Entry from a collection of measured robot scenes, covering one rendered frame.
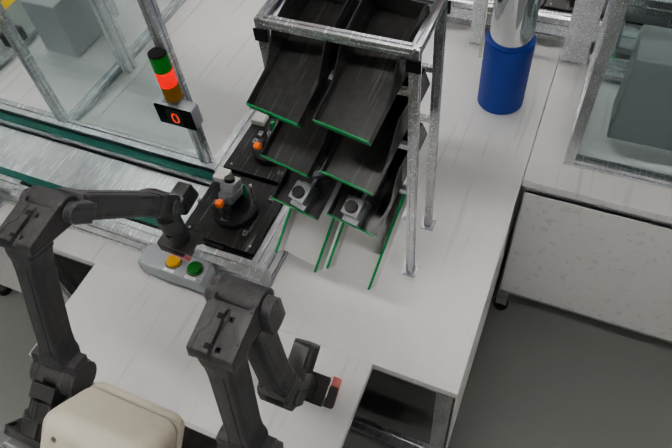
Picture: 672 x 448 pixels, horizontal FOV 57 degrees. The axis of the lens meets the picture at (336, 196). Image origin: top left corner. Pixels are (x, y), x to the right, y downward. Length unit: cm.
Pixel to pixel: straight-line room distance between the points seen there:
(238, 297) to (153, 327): 94
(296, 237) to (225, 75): 95
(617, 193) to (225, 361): 145
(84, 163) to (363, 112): 122
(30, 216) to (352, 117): 61
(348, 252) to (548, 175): 74
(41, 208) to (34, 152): 119
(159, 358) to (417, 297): 72
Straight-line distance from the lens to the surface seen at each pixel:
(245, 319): 89
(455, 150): 207
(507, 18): 196
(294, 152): 140
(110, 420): 118
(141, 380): 178
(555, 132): 218
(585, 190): 203
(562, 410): 261
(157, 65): 168
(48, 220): 114
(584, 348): 273
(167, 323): 182
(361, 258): 162
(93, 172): 218
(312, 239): 165
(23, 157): 235
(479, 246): 185
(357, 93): 125
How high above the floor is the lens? 240
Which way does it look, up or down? 52 degrees down
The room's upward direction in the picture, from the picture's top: 8 degrees counter-clockwise
